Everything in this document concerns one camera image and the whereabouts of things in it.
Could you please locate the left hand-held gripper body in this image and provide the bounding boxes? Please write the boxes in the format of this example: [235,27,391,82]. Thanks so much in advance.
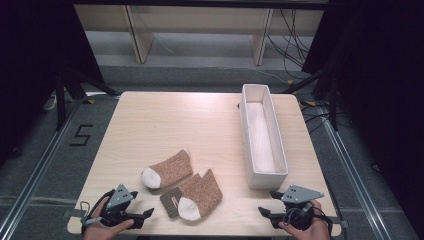
[99,183,136,226]

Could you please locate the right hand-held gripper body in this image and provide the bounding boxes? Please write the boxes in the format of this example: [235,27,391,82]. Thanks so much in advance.
[271,184,325,231]

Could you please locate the brown sock with white toe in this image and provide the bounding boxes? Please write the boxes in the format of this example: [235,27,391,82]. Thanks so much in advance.
[140,149,194,191]
[159,168,224,222]

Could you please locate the long white box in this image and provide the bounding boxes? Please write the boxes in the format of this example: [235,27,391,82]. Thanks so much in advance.
[239,83,290,191]

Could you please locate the person's left hand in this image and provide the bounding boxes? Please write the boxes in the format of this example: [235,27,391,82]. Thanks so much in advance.
[82,196,135,240]

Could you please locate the person's right hand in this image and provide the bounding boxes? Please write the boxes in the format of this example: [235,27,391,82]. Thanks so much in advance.
[278,199,331,240]

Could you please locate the grey tape strip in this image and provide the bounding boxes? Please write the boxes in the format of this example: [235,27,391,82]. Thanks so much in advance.
[62,208,88,219]
[324,215,350,230]

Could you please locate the black metal stand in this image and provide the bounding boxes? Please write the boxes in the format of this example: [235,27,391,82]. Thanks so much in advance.
[282,63,340,132]
[54,65,122,132]

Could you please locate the dark curtain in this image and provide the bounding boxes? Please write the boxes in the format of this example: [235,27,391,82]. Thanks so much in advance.
[0,0,107,168]
[301,0,424,231]

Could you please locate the pale wooden shelf unit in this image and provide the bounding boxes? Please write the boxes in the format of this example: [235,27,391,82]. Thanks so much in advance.
[73,3,326,66]

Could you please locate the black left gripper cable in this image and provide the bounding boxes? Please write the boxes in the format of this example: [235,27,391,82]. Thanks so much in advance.
[80,188,117,234]

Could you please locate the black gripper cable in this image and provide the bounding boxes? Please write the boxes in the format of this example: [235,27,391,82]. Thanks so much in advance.
[80,188,117,234]
[282,203,335,236]

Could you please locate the thin grey strap loop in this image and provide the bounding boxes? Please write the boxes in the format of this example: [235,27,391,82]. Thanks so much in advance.
[79,200,103,225]

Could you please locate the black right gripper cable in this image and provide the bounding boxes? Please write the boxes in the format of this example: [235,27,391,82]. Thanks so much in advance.
[282,203,335,236]

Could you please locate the metal floor rail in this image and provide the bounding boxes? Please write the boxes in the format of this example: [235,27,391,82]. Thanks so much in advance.
[318,105,392,240]
[0,98,85,236]

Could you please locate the black floor cables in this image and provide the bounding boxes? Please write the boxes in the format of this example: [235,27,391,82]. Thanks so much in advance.
[299,101,336,135]

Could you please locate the white coiled cable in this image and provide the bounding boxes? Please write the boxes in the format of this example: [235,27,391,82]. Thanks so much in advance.
[42,94,58,112]

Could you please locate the thin white floor cable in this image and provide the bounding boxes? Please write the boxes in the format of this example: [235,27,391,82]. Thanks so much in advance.
[155,36,292,85]

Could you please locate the bundle of black cables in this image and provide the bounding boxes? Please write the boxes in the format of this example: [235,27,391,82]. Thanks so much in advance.
[266,9,315,72]

